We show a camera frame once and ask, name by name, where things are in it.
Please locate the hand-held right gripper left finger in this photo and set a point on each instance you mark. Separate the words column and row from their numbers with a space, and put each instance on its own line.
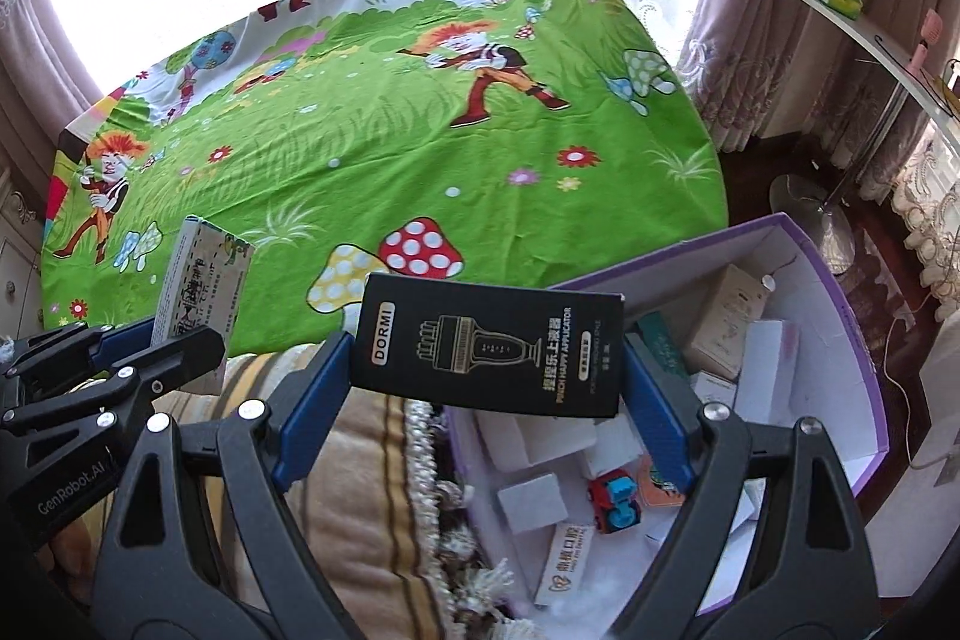
column 307, row 407

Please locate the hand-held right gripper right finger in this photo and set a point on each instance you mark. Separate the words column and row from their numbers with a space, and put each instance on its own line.
column 660, row 415

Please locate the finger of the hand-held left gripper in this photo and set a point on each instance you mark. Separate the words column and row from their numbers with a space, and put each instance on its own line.
column 187, row 355
column 127, row 340

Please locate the white green printed box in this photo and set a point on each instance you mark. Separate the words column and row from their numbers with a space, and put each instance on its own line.
column 202, row 287

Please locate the red and blue toy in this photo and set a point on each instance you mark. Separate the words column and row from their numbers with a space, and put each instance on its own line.
column 615, row 501

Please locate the pile of small cardboard boxes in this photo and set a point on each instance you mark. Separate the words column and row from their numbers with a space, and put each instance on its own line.
column 529, row 441

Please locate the purple storage box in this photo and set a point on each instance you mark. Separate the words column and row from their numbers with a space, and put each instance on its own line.
column 825, row 347

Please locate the black box with gold print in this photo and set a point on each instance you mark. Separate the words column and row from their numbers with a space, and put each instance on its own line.
column 487, row 347

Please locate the person's left hand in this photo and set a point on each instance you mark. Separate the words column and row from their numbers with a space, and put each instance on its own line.
column 75, row 546

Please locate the striped plush cushion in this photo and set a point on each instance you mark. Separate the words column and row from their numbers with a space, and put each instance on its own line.
column 360, row 497

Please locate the white carved dresser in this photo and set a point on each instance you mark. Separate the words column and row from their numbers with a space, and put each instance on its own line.
column 15, row 280

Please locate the round metal stand base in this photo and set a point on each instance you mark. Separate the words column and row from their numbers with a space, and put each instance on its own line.
column 814, row 220

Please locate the green cartoon printed tablecloth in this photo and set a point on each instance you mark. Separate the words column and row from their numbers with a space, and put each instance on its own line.
column 360, row 160

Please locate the white lace cloth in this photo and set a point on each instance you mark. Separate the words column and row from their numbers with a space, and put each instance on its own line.
column 930, row 220

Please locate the white curved shelf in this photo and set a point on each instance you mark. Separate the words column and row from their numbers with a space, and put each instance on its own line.
column 862, row 29

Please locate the pink hair brush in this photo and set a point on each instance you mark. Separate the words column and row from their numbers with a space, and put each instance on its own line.
column 930, row 29

